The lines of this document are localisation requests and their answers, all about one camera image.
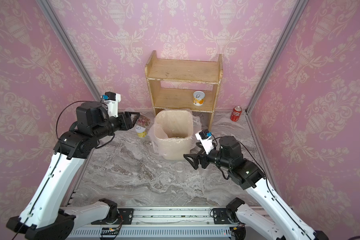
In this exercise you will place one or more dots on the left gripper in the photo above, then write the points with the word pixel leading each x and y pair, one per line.
pixel 126 120

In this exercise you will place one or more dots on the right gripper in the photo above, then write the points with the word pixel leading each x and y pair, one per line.
pixel 195 157

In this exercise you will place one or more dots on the clear jar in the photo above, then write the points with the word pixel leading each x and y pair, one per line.
pixel 143 121

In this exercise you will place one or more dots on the clear jar lid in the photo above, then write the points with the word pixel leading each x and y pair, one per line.
pixel 180 167

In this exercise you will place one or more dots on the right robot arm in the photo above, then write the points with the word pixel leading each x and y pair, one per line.
pixel 226 152

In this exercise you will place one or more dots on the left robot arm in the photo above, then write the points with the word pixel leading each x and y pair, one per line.
pixel 44 218

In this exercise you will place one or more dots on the yellow can on floor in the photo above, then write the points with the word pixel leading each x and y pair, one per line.
pixel 141 131

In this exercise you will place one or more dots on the beige trash bin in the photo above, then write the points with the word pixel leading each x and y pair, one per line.
pixel 174 135

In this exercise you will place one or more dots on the red cola can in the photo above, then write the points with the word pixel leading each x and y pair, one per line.
pixel 236 113

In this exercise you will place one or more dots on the yellow can on shelf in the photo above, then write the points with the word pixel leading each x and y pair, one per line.
pixel 198 98

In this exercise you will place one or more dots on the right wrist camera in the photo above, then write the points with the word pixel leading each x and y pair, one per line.
pixel 205 138

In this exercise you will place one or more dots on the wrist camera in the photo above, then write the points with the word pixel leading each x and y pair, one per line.
pixel 112 102
pixel 205 138

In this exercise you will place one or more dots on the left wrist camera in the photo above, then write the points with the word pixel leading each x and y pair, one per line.
pixel 112 102

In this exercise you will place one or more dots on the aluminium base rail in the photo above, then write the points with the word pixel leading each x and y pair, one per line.
pixel 148 221

